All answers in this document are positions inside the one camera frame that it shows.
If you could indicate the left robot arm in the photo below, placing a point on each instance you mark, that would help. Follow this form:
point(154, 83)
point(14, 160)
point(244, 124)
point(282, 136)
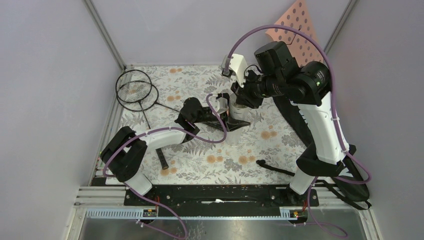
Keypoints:
point(124, 154)

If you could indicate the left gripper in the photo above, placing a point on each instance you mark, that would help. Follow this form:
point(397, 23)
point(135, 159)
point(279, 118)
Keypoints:
point(231, 124)

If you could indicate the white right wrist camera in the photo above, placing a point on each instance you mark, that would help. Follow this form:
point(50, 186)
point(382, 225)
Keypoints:
point(234, 66)

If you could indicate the black racket bag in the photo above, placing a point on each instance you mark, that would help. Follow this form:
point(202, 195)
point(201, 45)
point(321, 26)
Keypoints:
point(327, 153)

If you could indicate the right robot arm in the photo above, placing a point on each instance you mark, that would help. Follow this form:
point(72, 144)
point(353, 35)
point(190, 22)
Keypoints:
point(309, 88)

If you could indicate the black badminton racket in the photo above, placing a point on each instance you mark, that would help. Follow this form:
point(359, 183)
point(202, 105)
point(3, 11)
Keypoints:
point(136, 92)
point(194, 112)

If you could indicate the floral tablecloth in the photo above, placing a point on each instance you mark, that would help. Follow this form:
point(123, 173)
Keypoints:
point(269, 137)

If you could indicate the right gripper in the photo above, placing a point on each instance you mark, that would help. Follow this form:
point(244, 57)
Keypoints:
point(243, 96)

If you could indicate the pink music stand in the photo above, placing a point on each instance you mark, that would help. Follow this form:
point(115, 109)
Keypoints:
point(297, 17)

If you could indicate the white shuttlecock tube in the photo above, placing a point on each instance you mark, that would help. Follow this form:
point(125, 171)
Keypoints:
point(237, 116)

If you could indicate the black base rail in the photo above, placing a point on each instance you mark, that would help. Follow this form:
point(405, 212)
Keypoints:
point(233, 201)

